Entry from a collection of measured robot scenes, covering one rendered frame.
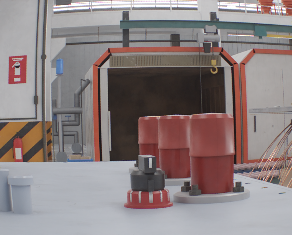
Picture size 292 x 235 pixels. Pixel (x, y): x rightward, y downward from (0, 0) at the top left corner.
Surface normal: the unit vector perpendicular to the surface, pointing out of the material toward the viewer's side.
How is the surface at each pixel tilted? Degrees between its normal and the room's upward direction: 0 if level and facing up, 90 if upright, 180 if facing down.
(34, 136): 90
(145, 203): 88
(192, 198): 90
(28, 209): 90
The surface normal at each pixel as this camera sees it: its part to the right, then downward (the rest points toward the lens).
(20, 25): 0.14, 0.00
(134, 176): -0.75, 0.02
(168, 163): -0.48, 0.03
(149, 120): -0.21, -0.01
